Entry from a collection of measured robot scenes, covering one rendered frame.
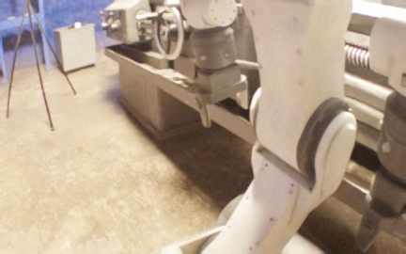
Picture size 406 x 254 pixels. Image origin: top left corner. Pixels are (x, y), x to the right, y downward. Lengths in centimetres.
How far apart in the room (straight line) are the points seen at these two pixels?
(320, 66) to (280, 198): 24
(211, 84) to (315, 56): 27
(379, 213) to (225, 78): 42
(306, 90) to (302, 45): 7
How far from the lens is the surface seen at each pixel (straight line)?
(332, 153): 43
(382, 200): 36
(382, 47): 28
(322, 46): 40
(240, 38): 79
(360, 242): 41
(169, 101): 163
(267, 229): 53
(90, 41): 357
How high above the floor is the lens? 83
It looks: 27 degrees down
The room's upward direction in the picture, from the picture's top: 1 degrees counter-clockwise
